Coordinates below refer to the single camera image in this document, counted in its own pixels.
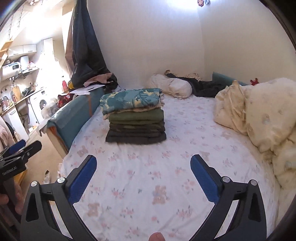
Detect dark clothes pile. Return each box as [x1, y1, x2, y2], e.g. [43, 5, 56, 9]
[165, 73, 226, 98]

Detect olive green folded pants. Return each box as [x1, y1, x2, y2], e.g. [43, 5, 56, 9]
[109, 108, 164, 125]

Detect teal bed frame side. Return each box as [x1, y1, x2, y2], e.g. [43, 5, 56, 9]
[46, 87, 105, 153]

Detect cream pillow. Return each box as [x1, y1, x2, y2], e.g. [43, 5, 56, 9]
[146, 74, 192, 99]

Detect white microwave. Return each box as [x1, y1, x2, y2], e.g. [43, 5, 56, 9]
[1, 55, 30, 81]

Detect red bottle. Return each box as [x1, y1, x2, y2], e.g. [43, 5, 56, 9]
[62, 80, 69, 93]

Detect teal yellow patterned pants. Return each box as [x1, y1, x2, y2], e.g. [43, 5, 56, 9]
[100, 88, 163, 115]

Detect white floral bed sheet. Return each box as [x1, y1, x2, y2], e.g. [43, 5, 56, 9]
[60, 95, 280, 240]

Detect dark grey folded pants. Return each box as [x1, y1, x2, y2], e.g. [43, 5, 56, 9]
[105, 130, 167, 145]

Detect cream crumpled duvet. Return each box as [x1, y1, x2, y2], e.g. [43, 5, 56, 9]
[214, 78, 295, 189]

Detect person's left hand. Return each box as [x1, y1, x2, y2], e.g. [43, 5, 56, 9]
[1, 179, 23, 215]

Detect white papers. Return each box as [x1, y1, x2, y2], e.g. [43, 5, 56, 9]
[70, 84, 105, 95]

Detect white washing machine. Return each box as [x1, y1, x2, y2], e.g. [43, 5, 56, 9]
[29, 90, 50, 124]

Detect dark hanging curtain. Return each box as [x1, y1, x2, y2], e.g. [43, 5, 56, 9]
[65, 1, 118, 93]

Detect red plush toy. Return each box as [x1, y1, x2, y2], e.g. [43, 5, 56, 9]
[250, 78, 259, 86]

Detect person's right hand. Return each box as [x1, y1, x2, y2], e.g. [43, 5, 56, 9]
[149, 232, 165, 241]

